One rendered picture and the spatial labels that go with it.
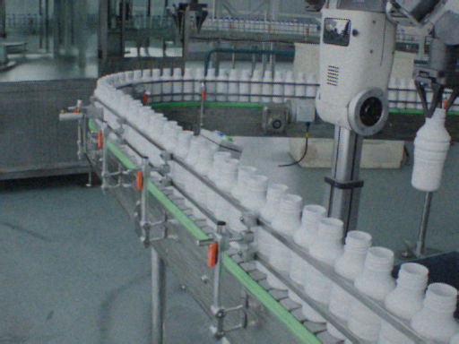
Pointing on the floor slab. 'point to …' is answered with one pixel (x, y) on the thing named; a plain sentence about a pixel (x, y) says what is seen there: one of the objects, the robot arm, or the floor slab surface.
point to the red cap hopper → (251, 15)
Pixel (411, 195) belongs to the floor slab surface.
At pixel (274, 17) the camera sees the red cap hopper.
